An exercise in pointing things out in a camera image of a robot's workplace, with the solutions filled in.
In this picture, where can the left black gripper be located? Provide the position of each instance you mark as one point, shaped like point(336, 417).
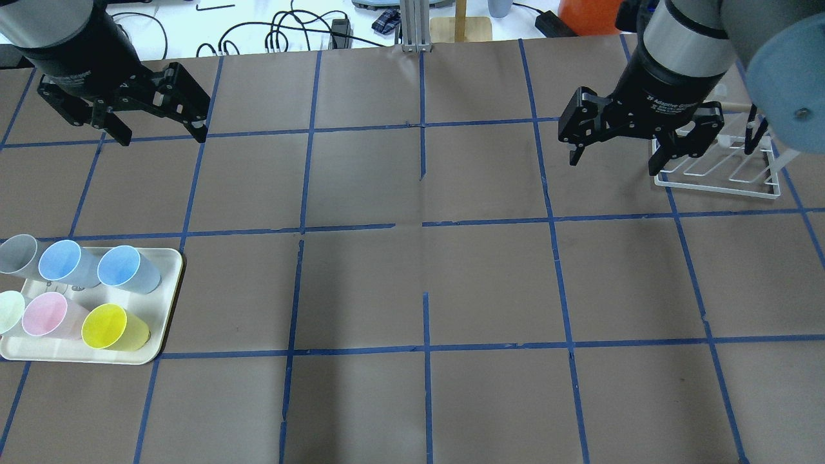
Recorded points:
point(84, 61)

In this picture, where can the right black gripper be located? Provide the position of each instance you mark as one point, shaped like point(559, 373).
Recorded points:
point(664, 90)

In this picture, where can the yellow plastic cup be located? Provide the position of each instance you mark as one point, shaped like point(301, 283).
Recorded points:
point(112, 327)

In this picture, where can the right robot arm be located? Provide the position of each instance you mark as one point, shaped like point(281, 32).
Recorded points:
point(683, 50)

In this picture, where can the light blue cup outer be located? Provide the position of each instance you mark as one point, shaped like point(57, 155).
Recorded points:
point(125, 268)

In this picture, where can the light blue cup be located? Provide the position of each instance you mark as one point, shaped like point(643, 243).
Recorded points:
point(125, 268)
point(67, 262)

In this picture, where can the light blue cup middle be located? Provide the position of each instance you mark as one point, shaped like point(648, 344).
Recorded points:
point(67, 262)

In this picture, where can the grey plastic cup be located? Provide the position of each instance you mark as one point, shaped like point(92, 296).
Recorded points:
point(20, 256)

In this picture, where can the pink plastic cup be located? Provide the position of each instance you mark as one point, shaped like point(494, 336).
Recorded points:
point(52, 315)

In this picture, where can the pale green plastic cup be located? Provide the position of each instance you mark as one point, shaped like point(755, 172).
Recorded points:
point(13, 304)

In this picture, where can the orange round object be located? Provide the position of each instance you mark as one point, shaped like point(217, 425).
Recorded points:
point(590, 17)

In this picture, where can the black power adapter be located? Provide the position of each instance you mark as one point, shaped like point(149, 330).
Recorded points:
point(551, 26)

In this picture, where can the cream plastic tray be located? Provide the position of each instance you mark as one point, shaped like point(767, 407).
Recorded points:
point(154, 308)

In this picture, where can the wooden stand base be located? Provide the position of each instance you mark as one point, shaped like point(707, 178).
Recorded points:
point(460, 27)

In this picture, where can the black power brick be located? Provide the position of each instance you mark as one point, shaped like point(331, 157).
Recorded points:
point(340, 31)

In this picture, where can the blue checkered cloth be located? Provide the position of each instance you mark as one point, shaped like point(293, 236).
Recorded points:
point(388, 21)

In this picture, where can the white wire dish rack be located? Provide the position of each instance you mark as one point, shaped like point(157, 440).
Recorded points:
point(726, 167)

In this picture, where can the aluminium frame post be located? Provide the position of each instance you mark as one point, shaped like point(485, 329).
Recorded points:
point(415, 26)

